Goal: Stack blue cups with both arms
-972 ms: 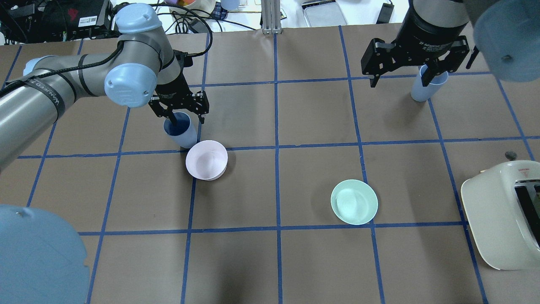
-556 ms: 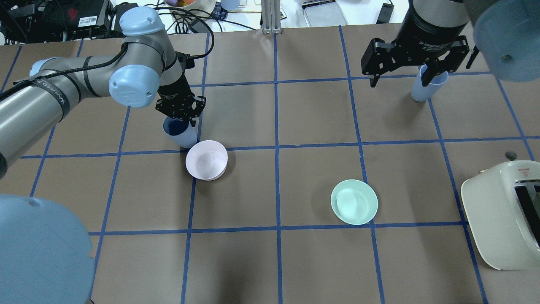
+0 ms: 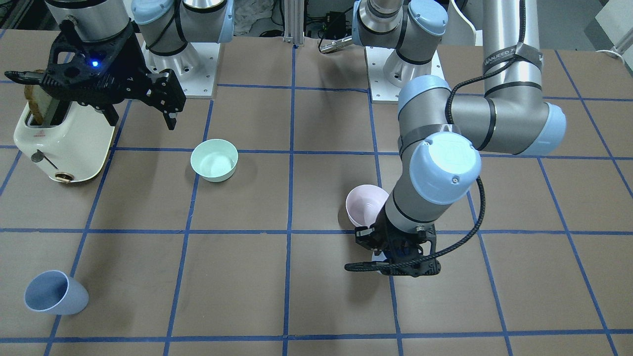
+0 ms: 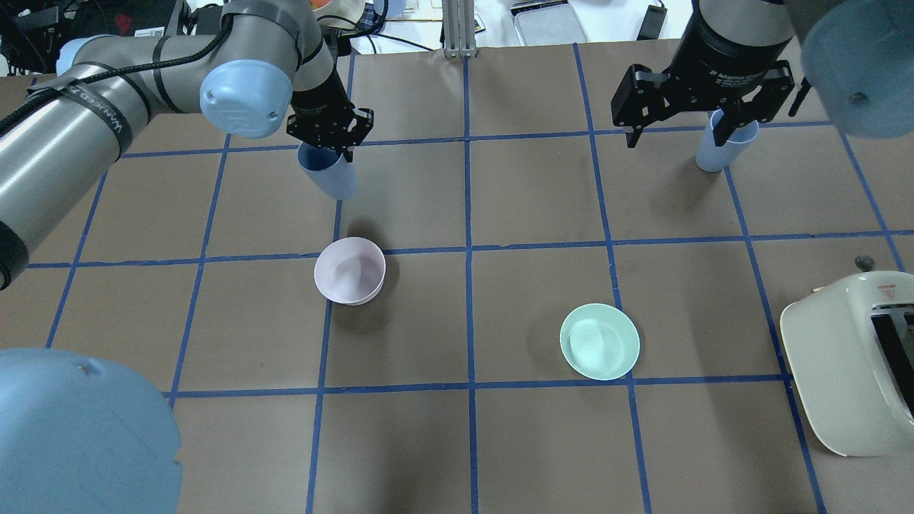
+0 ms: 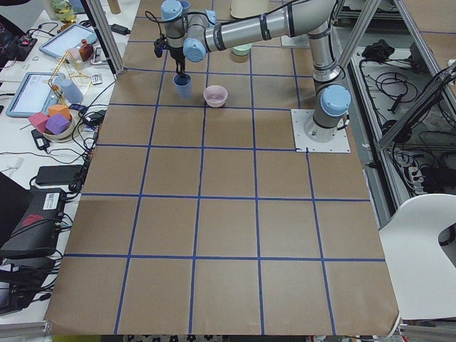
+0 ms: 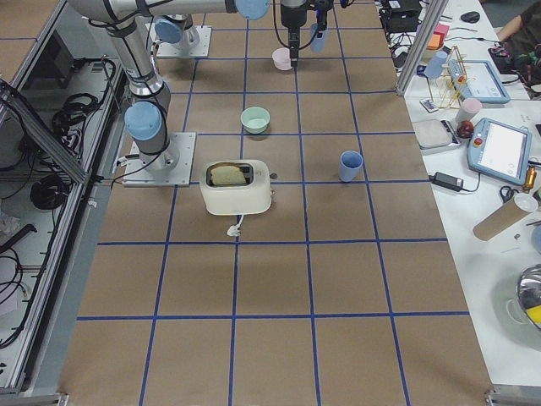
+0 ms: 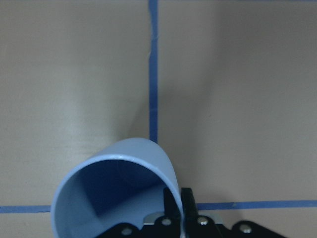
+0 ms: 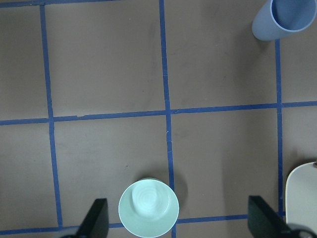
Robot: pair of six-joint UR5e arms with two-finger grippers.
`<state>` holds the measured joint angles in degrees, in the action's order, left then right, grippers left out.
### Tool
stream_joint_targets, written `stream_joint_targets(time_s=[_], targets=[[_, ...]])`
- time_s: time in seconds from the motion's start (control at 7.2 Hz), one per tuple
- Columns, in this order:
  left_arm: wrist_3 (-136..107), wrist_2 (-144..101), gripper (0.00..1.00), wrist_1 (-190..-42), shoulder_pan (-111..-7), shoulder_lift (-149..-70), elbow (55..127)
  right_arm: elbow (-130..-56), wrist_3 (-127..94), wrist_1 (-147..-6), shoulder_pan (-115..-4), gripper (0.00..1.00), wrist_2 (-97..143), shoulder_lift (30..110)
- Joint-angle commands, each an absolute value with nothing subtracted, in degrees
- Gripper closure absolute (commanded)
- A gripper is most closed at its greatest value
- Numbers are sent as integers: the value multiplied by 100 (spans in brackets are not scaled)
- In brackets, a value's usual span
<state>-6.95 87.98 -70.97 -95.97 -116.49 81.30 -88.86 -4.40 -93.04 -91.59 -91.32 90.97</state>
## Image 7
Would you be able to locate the blue plastic cup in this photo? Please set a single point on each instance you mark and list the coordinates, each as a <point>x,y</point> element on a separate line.
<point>121,184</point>

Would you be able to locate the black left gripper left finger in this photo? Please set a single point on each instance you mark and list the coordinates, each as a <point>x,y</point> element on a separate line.
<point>172,210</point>

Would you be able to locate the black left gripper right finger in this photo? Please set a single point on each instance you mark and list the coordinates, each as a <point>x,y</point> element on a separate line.
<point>190,209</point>

